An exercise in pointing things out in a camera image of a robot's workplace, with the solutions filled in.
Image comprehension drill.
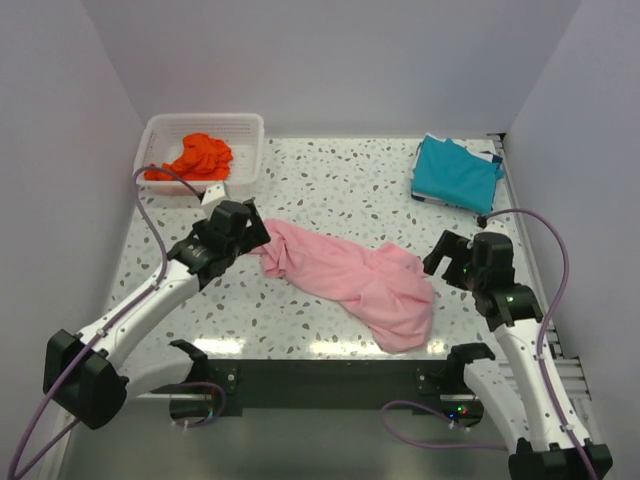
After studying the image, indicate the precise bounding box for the folded teal t shirt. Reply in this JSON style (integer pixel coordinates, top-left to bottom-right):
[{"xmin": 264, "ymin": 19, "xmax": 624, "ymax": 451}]
[{"xmin": 410, "ymin": 135, "xmax": 505, "ymax": 215}]

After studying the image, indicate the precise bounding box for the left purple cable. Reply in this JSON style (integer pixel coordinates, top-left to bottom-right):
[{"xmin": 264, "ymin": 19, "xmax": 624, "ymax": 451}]
[{"xmin": 4, "ymin": 166, "xmax": 227, "ymax": 480}]

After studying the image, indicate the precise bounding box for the orange t shirt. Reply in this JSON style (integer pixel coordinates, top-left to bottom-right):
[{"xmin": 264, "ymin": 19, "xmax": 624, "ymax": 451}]
[{"xmin": 144, "ymin": 133, "xmax": 234, "ymax": 182}]

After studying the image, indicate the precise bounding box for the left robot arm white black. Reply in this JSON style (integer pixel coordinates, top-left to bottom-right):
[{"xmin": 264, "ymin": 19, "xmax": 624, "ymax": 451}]
[{"xmin": 43, "ymin": 200, "xmax": 270, "ymax": 429}]

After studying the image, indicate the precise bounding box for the aluminium frame rail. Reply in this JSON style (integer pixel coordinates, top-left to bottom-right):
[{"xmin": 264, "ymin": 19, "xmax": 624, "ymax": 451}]
[{"xmin": 491, "ymin": 161, "xmax": 591, "ymax": 452}]

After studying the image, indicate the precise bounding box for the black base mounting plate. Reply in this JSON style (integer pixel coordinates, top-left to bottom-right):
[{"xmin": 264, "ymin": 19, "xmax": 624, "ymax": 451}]
[{"xmin": 188, "ymin": 359, "xmax": 484, "ymax": 422}]

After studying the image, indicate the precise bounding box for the pink t shirt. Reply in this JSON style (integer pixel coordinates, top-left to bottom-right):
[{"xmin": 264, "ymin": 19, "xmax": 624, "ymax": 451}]
[{"xmin": 252, "ymin": 219, "xmax": 435, "ymax": 353}]

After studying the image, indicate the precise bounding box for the white plastic basket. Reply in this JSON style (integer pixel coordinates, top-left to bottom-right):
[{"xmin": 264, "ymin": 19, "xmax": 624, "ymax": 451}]
[{"xmin": 133, "ymin": 113, "xmax": 264, "ymax": 199}]

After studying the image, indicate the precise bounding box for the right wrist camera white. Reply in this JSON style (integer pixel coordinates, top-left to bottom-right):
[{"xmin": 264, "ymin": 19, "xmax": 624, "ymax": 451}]
[{"xmin": 476, "ymin": 215, "xmax": 508, "ymax": 236}]

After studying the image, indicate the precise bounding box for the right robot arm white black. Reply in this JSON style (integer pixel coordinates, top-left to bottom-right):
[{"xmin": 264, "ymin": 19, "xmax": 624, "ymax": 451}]
[{"xmin": 423, "ymin": 222, "xmax": 613, "ymax": 479}]

